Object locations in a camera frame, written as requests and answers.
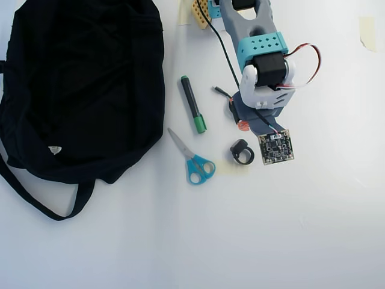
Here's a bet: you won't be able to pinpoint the blue-grey gripper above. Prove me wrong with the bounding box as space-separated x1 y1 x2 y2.
230 92 286 137

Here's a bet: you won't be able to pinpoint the black bike light with strap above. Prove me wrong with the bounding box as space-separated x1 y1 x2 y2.
229 138 256 166

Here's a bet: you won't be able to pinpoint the black fabric bag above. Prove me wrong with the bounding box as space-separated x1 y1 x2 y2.
0 0 166 222

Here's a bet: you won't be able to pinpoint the square masking tape patch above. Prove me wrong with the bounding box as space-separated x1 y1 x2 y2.
218 159 252 177

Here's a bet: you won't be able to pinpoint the black marker with green cap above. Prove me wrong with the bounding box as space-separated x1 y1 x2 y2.
180 75 208 135

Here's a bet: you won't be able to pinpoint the yellow perforated base block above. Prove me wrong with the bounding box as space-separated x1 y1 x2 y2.
191 0 211 30

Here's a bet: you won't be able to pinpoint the long masking tape strip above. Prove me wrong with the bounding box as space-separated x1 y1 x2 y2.
177 0 193 26

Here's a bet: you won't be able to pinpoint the torn masking tape strip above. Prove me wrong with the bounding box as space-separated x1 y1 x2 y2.
359 16 377 52

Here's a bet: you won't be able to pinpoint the bare camera circuit board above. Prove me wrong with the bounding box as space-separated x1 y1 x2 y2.
257 129 295 166

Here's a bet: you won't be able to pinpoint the black braided USB cable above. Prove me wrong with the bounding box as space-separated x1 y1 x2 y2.
212 85 241 121

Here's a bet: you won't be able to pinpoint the blue-handled scissors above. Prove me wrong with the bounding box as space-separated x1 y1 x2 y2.
167 127 217 185

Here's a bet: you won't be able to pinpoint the thin black camera cable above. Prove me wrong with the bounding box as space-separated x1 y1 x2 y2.
203 0 279 135

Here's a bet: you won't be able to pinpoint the red white servo wire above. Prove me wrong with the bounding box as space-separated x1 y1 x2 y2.
284 43 322 90

